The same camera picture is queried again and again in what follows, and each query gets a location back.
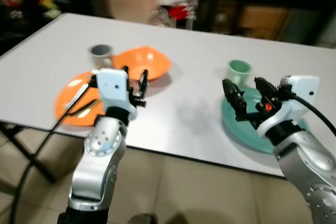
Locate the silver fork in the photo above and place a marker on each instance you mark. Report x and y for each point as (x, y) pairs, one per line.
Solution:
(79, 94)

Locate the grey cup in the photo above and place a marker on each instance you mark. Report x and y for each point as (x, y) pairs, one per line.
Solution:
(101, 53)

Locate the orange bowl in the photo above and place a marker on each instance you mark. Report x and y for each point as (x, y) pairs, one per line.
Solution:
(149, 62)

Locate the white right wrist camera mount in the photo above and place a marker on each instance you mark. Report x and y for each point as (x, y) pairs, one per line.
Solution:
(294, 98)

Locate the black table leg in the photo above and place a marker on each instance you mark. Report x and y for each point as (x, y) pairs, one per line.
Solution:
(26, 153)

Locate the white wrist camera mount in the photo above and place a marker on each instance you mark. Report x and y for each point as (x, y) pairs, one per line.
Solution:
(113, 85)
(294, 98)

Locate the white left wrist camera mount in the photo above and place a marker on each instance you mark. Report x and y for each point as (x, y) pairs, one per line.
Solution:
(113, 85)

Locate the red and white bag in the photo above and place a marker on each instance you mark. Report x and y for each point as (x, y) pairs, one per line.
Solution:
(178, 11)

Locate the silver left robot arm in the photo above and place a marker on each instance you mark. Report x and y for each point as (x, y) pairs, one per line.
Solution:
(100, 156)

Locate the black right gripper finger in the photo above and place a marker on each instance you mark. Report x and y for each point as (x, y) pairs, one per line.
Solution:
(265, 88)
(234, 98)

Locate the dark shelf with brown boxes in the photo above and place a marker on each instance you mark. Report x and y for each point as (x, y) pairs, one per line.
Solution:
(262, 17)

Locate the gold knife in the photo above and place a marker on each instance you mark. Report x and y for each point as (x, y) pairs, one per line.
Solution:
(88, 108)

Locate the orange plate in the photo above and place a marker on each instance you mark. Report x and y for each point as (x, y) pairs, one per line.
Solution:
(71, 106)

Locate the green cup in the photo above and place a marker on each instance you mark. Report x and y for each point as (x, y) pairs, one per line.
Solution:
(240, 71)

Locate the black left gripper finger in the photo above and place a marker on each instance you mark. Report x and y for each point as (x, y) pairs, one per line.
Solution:
(126, 74)
(143, 81)

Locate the teal plate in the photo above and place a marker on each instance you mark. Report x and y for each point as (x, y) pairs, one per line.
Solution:
(241, 129)

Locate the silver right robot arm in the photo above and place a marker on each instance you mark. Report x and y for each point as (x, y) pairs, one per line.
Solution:
(307, 171)

